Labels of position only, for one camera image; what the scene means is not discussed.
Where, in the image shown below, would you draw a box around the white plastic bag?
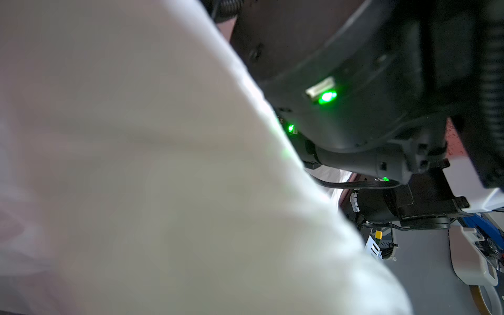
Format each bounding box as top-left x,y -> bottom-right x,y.
1,1 -> 413,314

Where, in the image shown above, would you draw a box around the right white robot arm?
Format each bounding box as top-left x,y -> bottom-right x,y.
203,1 -> 503,230

